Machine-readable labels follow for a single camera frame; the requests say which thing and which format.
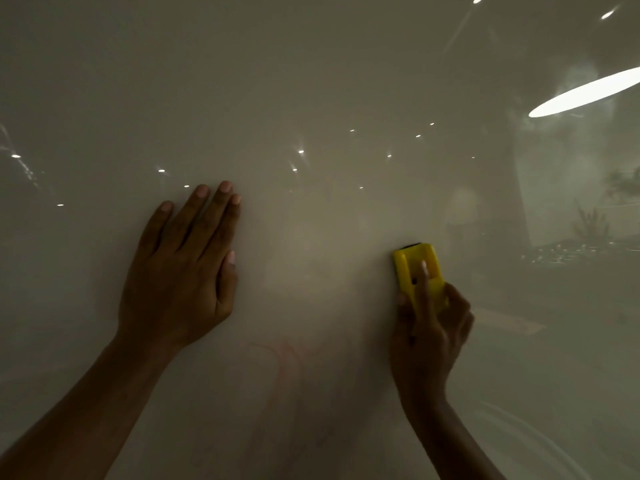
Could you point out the person's left hand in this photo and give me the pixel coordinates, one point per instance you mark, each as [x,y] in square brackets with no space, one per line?
[172,289]

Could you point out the yellow whiteboard eraser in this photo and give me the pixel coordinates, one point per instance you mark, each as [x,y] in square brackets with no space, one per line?
[407,264]

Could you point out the person's left forearm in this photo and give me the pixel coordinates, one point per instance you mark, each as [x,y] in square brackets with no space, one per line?
[85,419]

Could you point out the white glossy whiteboard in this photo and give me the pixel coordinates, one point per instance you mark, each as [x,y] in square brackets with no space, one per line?
[320,94]

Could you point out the person's right hand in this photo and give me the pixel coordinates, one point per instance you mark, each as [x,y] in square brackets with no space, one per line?
[425,349]

